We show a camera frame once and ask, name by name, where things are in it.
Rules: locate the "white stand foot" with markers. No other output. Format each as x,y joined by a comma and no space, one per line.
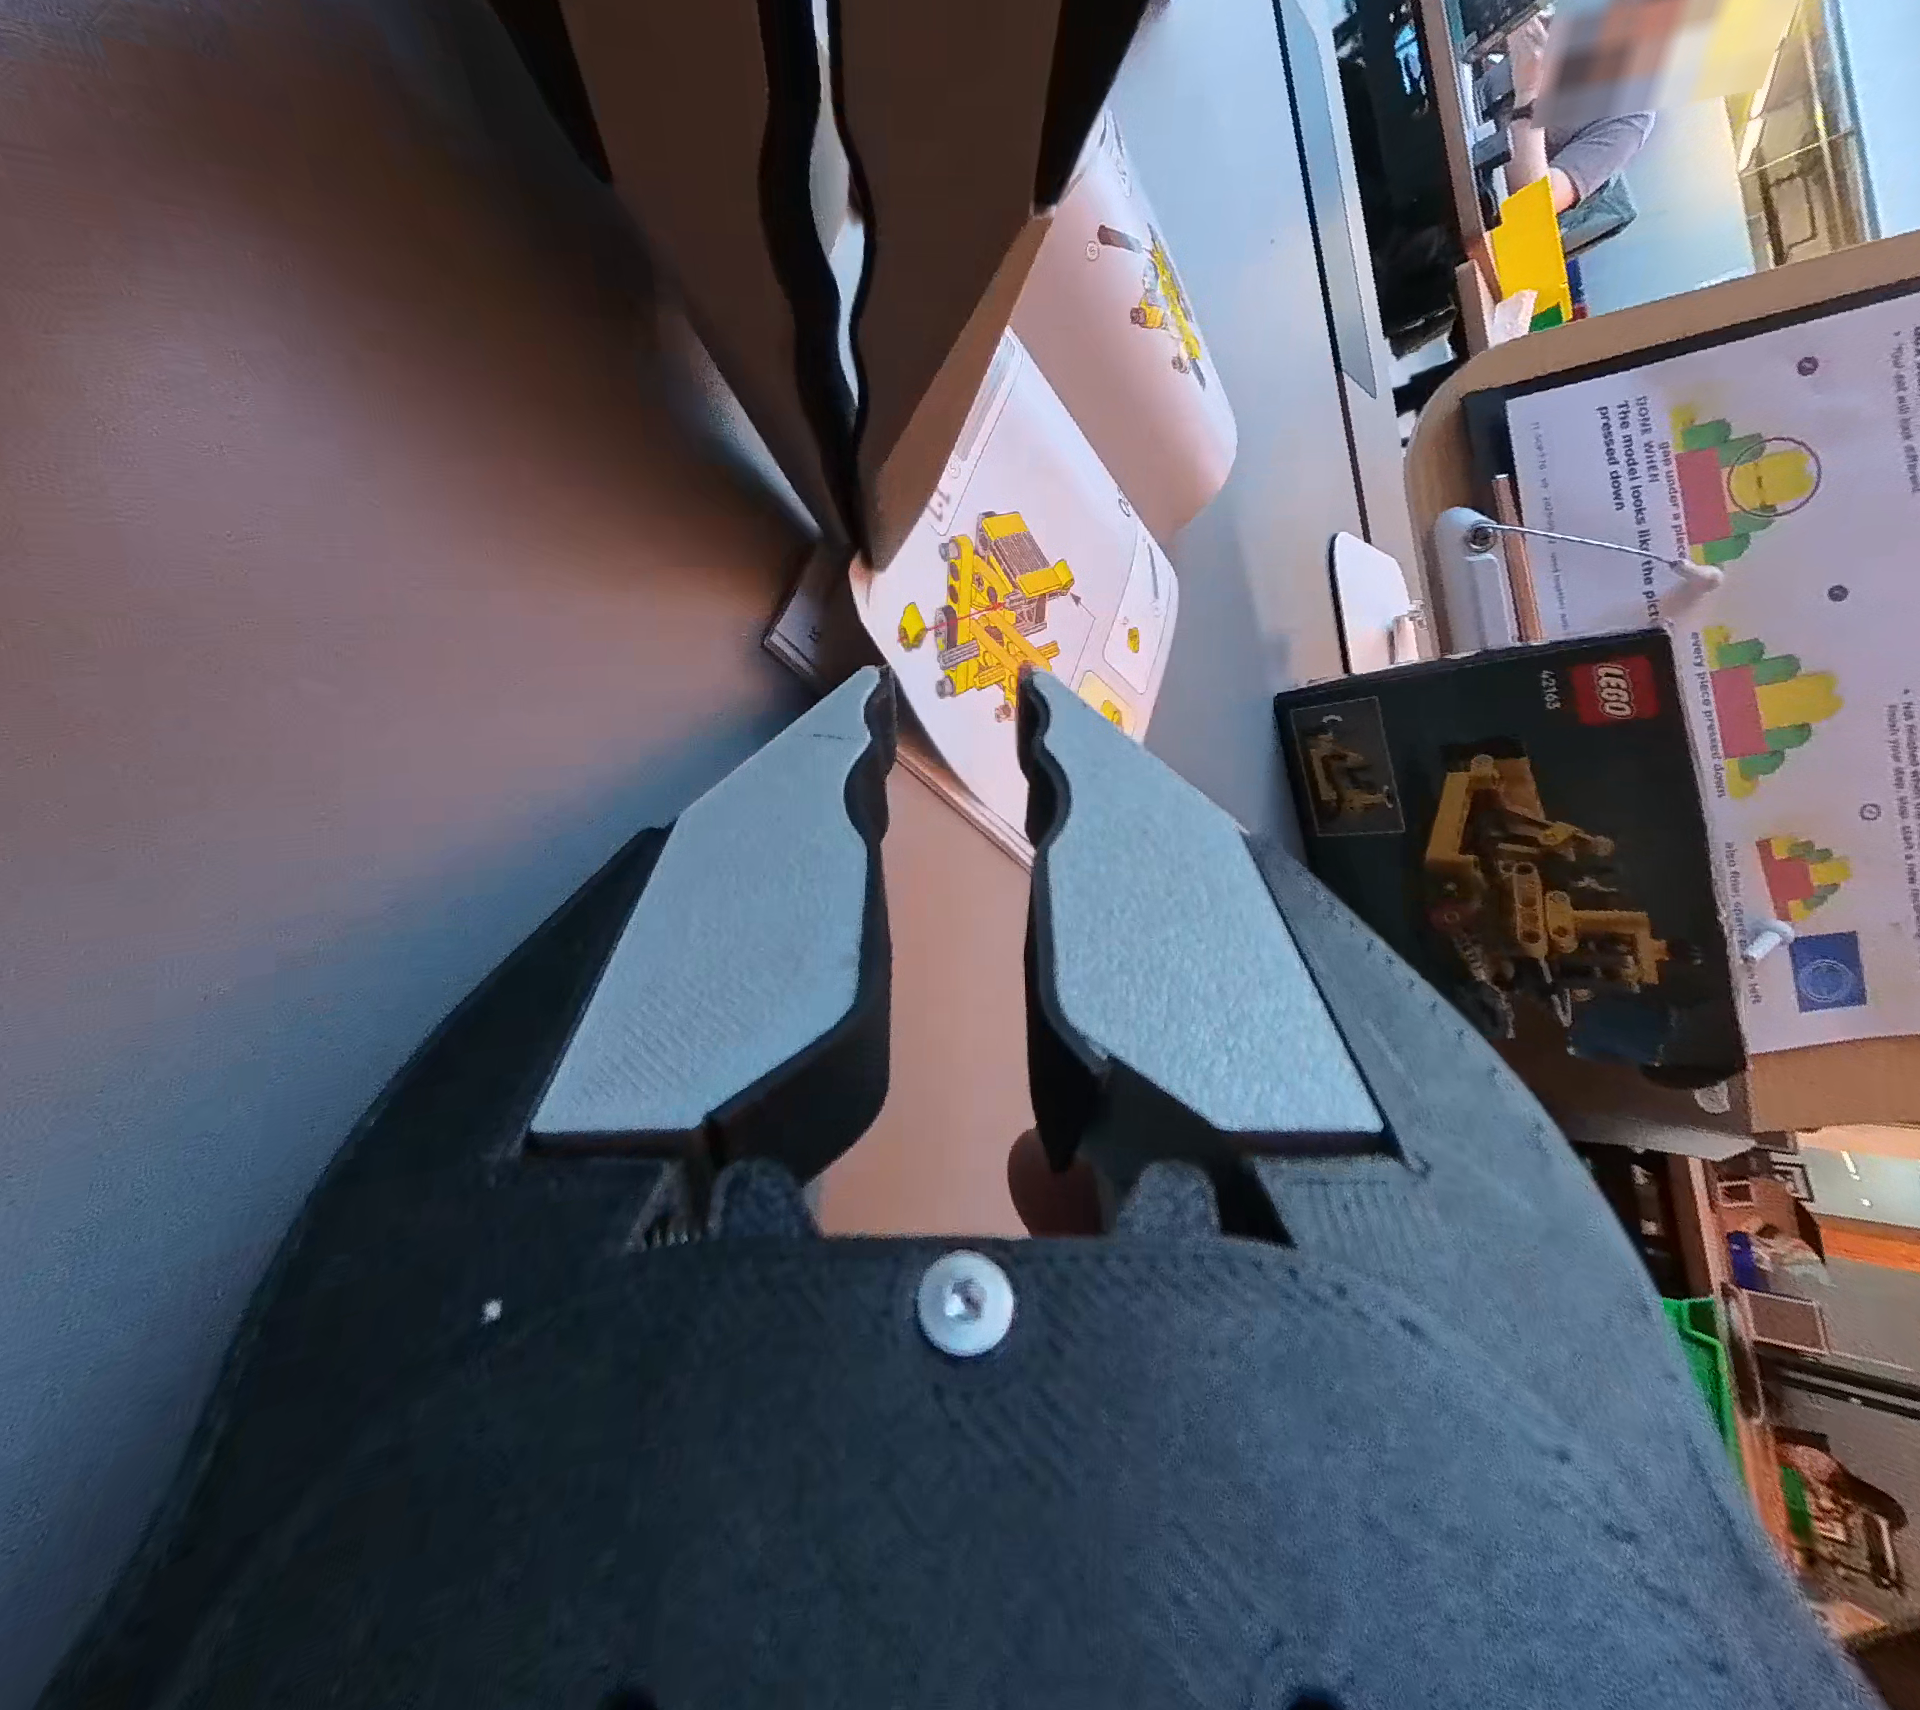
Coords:
1373,601

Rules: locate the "green plastic bin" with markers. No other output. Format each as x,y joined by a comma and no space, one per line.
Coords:
1705,1357

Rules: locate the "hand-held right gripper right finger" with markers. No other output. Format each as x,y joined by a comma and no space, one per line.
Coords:
1187,961

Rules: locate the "cluttered wooden workbench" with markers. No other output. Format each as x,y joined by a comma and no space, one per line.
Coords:
1442,91

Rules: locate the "black lego set box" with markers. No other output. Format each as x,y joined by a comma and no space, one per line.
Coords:
1514,871

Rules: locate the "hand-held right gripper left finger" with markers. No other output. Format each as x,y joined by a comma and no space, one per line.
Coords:
722,946

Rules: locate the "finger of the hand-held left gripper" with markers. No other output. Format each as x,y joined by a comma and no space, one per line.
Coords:
976,16
659,16

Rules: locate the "grey divider panel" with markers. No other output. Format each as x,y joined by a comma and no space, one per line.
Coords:
1322,165

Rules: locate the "lego instruction booklet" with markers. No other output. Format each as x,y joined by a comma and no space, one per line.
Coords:
1051,451

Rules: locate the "white printed instruction sheet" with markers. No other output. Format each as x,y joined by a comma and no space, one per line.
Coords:
1771,630

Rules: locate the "wooden display board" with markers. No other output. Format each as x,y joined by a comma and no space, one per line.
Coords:
1442,451

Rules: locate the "small grey lego piece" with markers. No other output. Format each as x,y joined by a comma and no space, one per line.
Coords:
811,630

